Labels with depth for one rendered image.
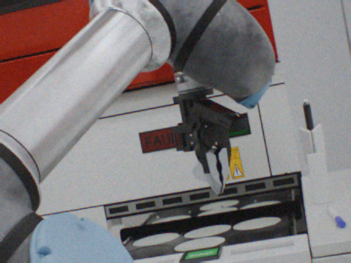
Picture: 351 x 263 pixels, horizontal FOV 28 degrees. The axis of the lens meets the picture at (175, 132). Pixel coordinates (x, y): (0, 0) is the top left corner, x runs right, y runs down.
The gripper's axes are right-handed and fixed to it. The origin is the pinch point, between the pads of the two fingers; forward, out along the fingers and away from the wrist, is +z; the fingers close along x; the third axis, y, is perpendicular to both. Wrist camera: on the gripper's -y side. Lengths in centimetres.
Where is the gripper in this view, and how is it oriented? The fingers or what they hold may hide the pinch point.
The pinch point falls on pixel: (221, 187)
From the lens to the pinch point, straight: 142.0
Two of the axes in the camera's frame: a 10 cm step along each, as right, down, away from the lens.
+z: 1.9, 9.8, 0.5
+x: -7.1, 1.7, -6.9
